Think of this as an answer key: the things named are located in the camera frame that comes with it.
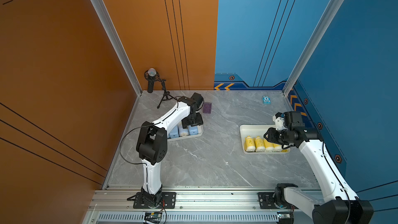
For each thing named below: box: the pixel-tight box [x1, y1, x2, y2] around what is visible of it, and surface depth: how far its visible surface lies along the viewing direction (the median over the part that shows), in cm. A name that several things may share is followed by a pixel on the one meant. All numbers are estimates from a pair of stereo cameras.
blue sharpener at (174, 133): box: [168, 124, 180, 138], surface depth 91 cm
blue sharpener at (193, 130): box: [188, 125, 199, 136], surface depth 93 cm
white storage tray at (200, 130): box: [167, 124, 204, 142], surface depth 93 cm
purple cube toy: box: [202, 102, 212, 114], surface depth 107 cm
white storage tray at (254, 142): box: [239, 124, 291, 155], surface depth 87 cm
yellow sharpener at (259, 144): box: [254, 135, 266, 152], surface depth 86 cm
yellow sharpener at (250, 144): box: [245, 135, 256, 152], surface depth 86 cm
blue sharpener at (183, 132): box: [178, 125, 191, 137], surface depth 91 cm
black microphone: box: [144, 67, 160, 94], surface depth 101 cm
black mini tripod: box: [157, 78, 178, 109], surface depth 111 cm
